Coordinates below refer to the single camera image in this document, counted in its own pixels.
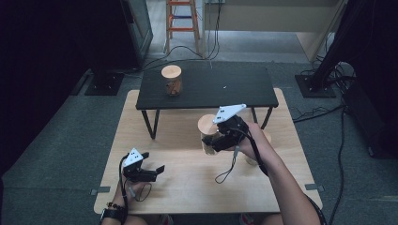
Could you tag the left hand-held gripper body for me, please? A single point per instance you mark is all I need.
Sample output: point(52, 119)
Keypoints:
point(137, 175)

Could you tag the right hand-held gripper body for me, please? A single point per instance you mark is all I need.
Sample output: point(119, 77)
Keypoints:
point(233, 131)

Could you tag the glass jar with brown sticks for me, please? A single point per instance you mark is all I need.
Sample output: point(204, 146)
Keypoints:
point(206, 125)

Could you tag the tall glass jar with grains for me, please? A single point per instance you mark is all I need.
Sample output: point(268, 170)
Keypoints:
point(252, 161)

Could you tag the black shelf with metal legs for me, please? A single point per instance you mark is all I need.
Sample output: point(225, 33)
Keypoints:
point(225, 93)

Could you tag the short glass jar wooden lid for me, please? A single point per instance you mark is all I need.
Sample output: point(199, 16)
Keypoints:
point(171, 72)

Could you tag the person's left hand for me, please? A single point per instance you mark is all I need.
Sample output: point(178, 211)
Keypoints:
point(126, 193)

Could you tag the person's right hand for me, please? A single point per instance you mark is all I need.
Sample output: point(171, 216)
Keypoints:
point(256, 143)

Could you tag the grey tape strip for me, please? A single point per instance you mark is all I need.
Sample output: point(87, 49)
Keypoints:
point(314, 187)
point(101, 190)

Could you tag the person's left leg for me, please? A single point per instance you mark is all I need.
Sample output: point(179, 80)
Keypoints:
point(144, 220)

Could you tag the person's leg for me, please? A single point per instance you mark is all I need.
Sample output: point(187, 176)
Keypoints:
point(144, 220)
point(269, 220)

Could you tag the black wristwatch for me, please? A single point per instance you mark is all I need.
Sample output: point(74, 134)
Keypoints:
point(112, 214)

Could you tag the black square stand base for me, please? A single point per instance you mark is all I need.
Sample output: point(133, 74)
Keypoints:
point(104, 83)
point(316, 90)

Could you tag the red and white shoe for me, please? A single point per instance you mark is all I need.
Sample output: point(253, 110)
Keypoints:
point(247, 219)

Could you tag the person's right leg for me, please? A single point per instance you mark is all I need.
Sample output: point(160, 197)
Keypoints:
point(269, 220)

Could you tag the beige desk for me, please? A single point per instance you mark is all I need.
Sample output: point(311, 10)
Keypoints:
point(269, 15)

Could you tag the wooden ladder with orange rungs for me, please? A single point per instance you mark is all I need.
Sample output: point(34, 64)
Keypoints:
point(183, 18)

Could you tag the black box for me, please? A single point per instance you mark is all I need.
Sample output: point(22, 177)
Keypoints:
point(372, 125)

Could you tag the black slanted stand post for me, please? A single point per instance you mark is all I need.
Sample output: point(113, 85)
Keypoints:
point(338, 40)

